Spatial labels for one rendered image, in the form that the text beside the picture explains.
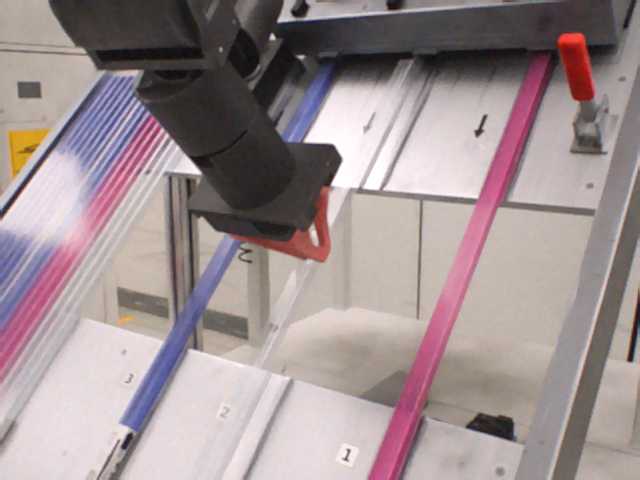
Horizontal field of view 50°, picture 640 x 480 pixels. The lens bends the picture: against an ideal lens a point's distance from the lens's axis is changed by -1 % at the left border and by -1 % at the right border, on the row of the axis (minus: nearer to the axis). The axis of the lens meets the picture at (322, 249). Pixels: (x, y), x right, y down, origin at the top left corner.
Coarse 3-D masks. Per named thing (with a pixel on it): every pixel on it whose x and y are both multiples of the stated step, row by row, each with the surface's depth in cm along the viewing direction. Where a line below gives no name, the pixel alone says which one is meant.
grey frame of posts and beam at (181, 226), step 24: (168, 192) 109; (192, 192) 109; (168, 216) 110; (192, 216) 110; (168, 240) 111; (192, 240) 111; (168, 264) 112; (192, 264) 112; (168, 288) 113; (192, 288) 113; (192, 336) 113
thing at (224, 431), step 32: (384, 96) 61; (384, 128) 60; (352, 160) 58; (352, 192) 56; (288, 288) 52; (288, 320) 51; (256, 352) 50; (256, 384) 49; (224, 416) 48; (224, 448) 47
